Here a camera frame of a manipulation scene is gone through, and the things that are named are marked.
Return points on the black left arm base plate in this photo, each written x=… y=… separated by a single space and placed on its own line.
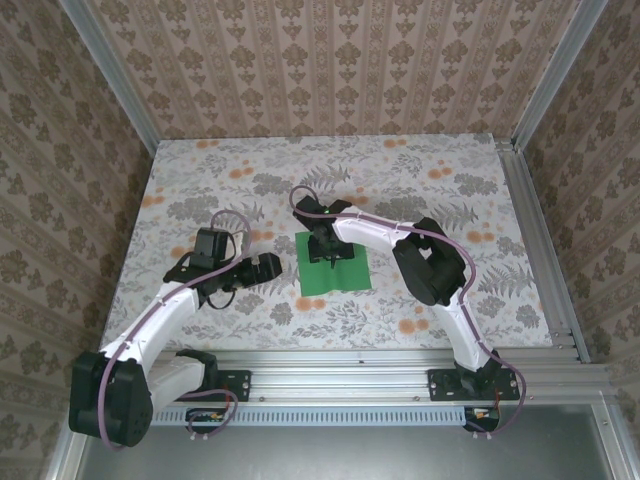
x=235 y=385

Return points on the grey metal panel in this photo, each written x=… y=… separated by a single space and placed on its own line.
x=325 y=455

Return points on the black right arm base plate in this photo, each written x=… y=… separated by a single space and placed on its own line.
x=442 y=385

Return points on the aluminium side rail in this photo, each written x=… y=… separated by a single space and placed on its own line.
x=542 y=250

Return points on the floral patterned table cover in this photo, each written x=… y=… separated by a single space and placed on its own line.
x=225 y=165

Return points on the small black connector board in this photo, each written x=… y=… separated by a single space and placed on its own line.
x=205 y=417
x=482 y=417

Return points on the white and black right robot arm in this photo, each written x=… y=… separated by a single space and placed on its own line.
x=365 y=230

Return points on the short aluminium frame rail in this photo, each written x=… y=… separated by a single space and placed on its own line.
x=605 y=450
x=62 y=462

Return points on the long aluminium base rail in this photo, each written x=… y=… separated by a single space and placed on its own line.
x=350 y=380

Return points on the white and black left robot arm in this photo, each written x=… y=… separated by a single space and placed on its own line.
x=165 y=320

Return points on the green paper sheet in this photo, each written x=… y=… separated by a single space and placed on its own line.
x=345 y=277

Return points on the aluminium frame post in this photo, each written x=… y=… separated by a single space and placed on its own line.
x=115 y=80
x=550 y=75

